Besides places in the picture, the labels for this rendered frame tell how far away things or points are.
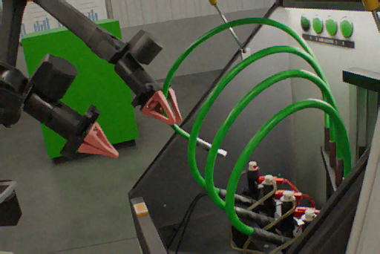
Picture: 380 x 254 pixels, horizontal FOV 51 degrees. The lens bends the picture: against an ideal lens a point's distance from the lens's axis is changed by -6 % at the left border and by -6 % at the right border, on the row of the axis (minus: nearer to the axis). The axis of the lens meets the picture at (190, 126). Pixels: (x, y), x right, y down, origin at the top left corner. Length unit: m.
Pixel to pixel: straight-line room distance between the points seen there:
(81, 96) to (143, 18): 3.42
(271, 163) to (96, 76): 3.00
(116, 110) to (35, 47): 1.02
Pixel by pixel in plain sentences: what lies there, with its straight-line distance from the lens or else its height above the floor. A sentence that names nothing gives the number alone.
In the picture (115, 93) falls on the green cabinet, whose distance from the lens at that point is 4.19.
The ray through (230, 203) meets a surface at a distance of 0.65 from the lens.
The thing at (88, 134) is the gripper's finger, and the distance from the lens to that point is 0.79.
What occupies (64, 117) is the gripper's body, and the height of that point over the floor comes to 1.31.
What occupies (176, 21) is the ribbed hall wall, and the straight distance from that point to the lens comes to 7.36.
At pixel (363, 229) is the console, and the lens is 0.63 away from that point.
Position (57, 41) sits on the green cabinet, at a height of 1.21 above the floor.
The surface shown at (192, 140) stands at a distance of 0.76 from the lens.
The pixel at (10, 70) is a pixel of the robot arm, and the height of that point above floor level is 1.41.
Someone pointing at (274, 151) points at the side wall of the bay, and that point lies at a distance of 1.32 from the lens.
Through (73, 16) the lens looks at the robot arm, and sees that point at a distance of 1.15.
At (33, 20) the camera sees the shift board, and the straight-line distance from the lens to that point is 7.36.
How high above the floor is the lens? 1.50
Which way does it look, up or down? 19 degrees down
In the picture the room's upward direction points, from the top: 8 degrees counter-clockwise
